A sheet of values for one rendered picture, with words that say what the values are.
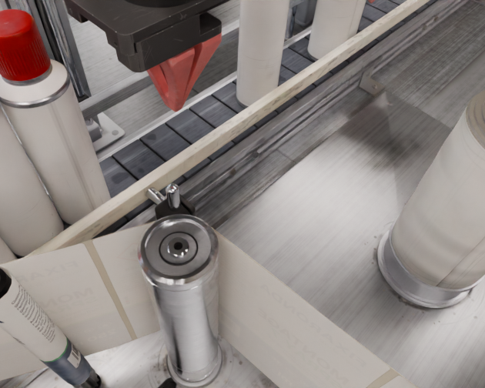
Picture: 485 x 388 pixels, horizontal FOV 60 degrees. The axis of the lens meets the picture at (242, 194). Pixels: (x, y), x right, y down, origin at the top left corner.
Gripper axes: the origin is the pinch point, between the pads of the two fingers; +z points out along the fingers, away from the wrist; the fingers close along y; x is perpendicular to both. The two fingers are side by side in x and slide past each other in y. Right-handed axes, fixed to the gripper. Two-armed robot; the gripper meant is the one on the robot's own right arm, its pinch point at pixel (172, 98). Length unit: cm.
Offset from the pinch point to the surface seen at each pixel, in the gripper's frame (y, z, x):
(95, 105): -2.2, 5.5, 9.5
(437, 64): 50, 18, -5
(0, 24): -8.2, -6.9, 6.0
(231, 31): 16.3, 5.3, 9.7
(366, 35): 34.8, 10.0, 1.9
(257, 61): 15.3, 6.2, 4.4
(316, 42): 29.2, 10.7, 6.1
